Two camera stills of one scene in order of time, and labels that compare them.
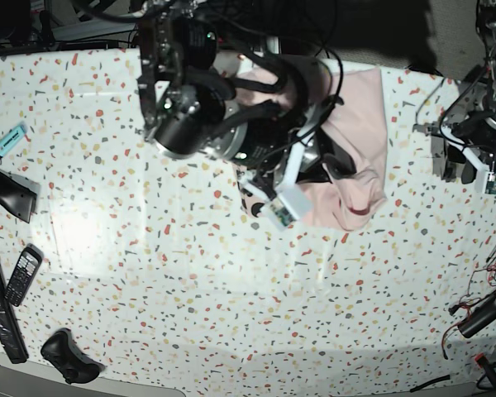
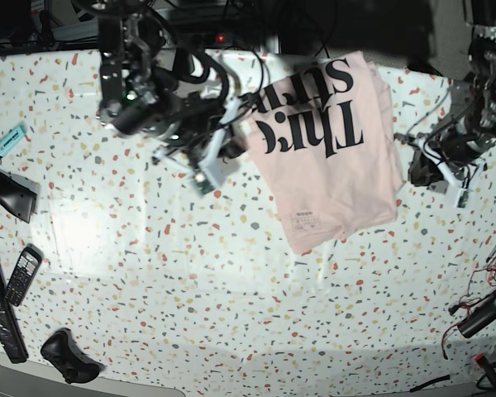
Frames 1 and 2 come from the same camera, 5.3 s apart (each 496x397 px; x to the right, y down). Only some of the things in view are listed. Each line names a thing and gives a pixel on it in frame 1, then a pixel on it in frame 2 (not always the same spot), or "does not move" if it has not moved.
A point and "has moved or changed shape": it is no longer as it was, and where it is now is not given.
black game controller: [61, 351] does not move
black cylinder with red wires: [486, 311] does not move
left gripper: [287, 149] → [197, 130]
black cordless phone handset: [24, 273] does not move
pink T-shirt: [356, 147] has moved or changed shape
